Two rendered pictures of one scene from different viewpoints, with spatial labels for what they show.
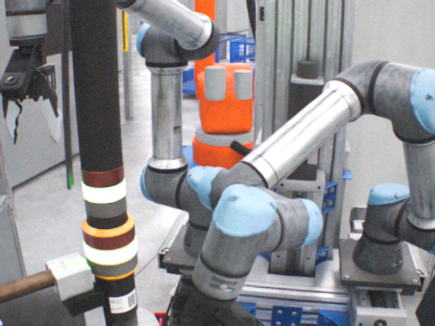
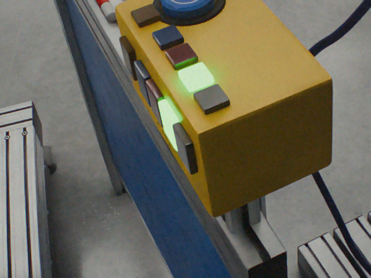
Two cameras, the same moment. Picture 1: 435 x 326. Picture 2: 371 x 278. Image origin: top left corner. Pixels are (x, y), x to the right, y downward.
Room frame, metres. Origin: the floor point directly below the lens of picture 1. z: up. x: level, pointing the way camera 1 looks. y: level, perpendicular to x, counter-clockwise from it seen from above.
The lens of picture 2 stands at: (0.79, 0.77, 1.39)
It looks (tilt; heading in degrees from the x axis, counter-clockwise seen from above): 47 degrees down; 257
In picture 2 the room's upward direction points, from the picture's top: 11 degrees counter-clockwise
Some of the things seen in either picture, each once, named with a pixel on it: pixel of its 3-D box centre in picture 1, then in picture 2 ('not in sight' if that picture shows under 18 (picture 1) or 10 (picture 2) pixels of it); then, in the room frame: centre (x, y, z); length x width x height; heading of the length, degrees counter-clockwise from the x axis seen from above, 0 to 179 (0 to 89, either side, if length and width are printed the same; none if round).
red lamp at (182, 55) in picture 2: not in sight; (181, 56); (0.70, 0.41, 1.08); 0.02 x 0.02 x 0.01; 2
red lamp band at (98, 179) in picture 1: (102, 171); not in sight; (0.32, 0.09, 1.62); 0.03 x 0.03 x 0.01
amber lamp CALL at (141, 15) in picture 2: not in sight; (145, 15); (0.70, 0.35, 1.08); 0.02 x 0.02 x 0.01; 2
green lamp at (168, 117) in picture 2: not in sight; (171, 125); (0.72, 0.43, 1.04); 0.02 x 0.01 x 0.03; 92
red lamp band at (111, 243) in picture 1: (108, 230); not in sight; (0.32, 0.09, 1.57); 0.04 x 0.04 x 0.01
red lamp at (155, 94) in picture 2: not in sight; (157, 103); (0.72, 0.41, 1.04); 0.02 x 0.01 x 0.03; 92
